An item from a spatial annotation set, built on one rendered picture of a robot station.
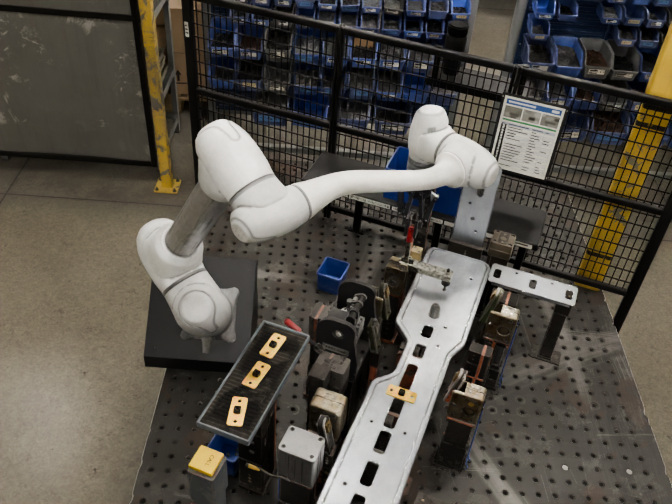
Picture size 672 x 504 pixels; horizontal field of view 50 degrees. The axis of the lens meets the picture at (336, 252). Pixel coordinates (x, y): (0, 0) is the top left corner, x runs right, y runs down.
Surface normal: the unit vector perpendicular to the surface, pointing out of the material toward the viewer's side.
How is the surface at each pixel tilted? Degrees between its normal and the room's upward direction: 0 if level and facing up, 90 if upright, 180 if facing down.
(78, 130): 95
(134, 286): 0
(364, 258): 0
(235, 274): 41
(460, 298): 0
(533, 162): 90
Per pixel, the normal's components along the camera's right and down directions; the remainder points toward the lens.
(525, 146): -0.36, 0.59
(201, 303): 0.07, -0.04
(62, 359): 0.07, -0.75
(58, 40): -0.04, 0.63
